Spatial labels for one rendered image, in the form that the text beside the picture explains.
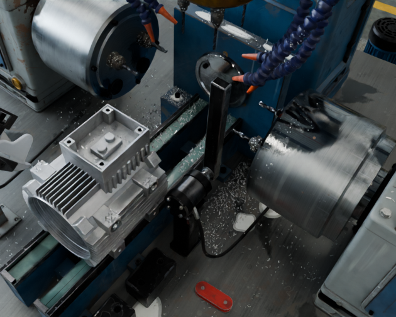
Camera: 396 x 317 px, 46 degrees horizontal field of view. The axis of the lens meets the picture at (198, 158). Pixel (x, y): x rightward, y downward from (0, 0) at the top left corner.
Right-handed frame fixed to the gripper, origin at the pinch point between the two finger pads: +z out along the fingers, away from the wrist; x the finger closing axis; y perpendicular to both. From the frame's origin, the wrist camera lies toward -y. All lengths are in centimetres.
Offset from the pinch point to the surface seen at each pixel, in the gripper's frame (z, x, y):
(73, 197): 8.5, -7.9, -0.5
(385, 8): 238, 8, 177
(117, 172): 10.9, -11.0, 7.0
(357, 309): 39, -57, 9
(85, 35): 19.8, 18.1, 26.2
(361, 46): 149, -9, 107
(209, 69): 37, -2, 37
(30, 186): 7.4, -0.3, -3.2
